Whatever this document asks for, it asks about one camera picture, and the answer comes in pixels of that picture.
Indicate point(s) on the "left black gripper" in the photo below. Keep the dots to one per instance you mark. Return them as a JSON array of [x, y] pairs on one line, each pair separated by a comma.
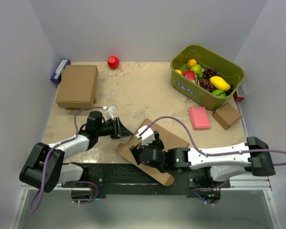
[[118, 129]]

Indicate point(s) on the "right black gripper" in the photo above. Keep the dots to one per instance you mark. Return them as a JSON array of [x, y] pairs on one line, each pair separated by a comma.
[[158, 141]]

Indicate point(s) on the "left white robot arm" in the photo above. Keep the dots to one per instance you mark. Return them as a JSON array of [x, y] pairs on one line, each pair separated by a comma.
[[44, 166]]

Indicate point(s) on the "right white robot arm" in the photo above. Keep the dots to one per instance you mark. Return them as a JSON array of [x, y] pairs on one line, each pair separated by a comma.
[[224, 162]]

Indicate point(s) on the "closed brown cardboard box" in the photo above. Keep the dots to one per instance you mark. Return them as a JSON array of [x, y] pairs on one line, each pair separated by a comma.
[[77, 88]]

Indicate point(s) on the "small brown cardboard box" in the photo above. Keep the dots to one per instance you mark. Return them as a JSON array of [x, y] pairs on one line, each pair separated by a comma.
[[226, 115]]

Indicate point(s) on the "red apple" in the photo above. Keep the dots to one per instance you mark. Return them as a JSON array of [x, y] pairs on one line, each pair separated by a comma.
[[113, 62]]

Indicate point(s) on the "pink notepad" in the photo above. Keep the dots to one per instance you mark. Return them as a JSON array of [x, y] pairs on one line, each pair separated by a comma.
[[199, 118]]

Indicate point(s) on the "purple white carton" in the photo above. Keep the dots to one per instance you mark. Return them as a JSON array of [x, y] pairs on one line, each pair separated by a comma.
[[56, 76]]

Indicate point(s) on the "pink dragon fruit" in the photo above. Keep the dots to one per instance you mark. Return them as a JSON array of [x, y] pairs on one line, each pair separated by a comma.
[[191, 76]]

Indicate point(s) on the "olive green plastic tub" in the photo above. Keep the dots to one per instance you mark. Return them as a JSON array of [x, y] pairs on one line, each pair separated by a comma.
[[230, 72]]

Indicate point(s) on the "red grape bunch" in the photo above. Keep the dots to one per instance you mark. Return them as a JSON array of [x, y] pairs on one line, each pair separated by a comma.
[[205, 84]]

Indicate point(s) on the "orange fruit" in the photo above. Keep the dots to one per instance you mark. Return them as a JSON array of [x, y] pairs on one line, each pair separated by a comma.
[[191, 63]]

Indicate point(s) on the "green pear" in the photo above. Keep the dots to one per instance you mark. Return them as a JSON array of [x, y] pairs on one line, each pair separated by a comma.
[[197, 69]]

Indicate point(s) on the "green lime fruit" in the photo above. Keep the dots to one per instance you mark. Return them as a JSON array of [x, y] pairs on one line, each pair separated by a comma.
[[219, 93]]

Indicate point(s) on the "dark purple grape bunch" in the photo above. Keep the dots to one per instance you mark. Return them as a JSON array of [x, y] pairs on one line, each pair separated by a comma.
[[208, 73]]

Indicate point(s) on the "yellow mango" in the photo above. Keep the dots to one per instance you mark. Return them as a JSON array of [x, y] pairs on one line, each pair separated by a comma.
[[219, 83]]

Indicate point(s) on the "red white carton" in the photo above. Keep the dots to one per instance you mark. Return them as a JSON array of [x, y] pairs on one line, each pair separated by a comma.
[[239, 94]]

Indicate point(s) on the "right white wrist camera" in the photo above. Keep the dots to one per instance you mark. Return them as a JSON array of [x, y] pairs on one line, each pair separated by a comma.
[[146, 135]]

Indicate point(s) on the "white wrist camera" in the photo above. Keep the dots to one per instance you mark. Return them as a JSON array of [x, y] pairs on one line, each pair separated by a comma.
[[109, 111], [146, 135]]

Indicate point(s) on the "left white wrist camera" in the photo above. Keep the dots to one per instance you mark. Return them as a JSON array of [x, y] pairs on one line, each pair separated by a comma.
[[109, 111]]

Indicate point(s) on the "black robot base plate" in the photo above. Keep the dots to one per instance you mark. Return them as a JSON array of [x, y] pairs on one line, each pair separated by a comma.
[[100, 180]]

